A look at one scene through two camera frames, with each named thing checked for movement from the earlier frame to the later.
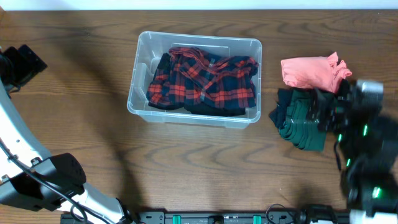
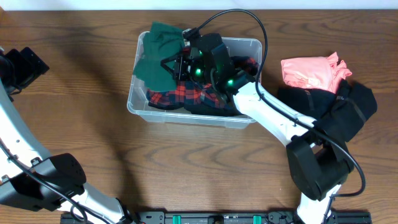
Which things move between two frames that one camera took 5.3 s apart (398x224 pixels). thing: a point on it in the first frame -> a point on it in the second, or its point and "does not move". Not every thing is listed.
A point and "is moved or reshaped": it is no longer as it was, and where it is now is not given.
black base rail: [242, 218] does not move
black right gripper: [339, 111] -> [182, 70]
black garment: [163, 67] does not move
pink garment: [324, 72] does not move
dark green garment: [296, 128] is moved or reshaped
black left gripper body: [28, 58] does not move
